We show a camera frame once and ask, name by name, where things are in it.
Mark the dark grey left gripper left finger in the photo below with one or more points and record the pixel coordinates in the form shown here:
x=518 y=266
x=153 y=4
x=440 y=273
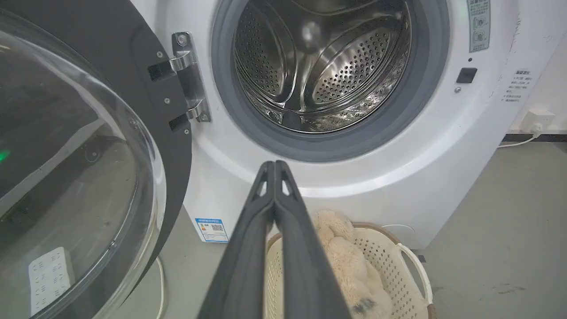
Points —
x=248 y=266

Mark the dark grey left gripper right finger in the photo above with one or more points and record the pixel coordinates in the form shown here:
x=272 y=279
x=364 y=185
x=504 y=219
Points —
x=305 y=270

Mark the white front-load washing machine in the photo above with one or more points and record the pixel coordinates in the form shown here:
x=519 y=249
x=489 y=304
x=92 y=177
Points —
x=398 y=146

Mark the washing machine door with glass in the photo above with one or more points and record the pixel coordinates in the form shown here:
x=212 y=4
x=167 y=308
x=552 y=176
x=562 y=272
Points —
x=79 y=155

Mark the cream plush toy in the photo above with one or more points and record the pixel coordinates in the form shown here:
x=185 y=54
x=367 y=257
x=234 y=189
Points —
x=350 y=261

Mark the cream perforated laundry basket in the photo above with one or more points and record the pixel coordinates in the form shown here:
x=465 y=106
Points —
x=394 y=270

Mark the white power strip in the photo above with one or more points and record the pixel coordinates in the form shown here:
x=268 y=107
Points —
x=49 y=279

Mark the chrome door hinge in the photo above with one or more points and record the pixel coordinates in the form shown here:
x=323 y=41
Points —
x=189 y=75

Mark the white wall socket with plug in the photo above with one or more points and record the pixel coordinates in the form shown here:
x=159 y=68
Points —
x=537 y=120

